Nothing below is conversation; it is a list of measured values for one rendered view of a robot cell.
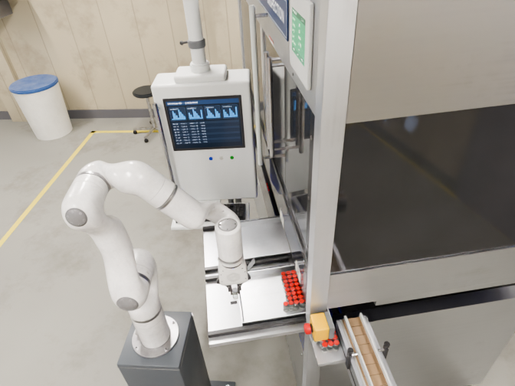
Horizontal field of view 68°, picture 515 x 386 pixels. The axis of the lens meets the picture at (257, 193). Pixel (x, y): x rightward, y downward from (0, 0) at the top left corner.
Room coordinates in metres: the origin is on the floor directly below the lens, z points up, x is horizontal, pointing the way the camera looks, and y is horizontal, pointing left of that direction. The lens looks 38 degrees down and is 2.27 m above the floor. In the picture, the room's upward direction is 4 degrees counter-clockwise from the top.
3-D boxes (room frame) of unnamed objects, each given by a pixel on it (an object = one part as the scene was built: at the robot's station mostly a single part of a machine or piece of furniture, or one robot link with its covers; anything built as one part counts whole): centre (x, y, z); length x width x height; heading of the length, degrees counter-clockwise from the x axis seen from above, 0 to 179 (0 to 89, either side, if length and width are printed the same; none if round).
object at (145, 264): (0.92, 0.45, 1.16); 0.19 x 0.12 x 0.24; 1
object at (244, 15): (2.60, 0.01, 1.51); 0.48 x 0.01 x 0.59; 6
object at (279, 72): (1.58, -0.10, 1.51); 0.47 x 0.01 x 0.59; 6
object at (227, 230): (0.89, 0.10, 1.39); 0.09 x 0.08 x 0.13; 1
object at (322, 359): (0.79, -0.25, 0.87); 0.14 x 0.13 x 0.02; 96
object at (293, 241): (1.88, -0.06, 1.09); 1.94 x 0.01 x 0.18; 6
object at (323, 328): (0.80, -0.20, 1.00); 0.08 x 0.07 x 0.07; 96
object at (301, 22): (1.06, -0.14, 1.96); 0.21 x 0.01 x 0.21; 6
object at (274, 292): (1.03, -0.06, 0.90); 0.34 x 0.26 x 0.04; 96
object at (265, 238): (1.37, -0.02, 0.90); 0.34 x 0.26 x 0.04; 96
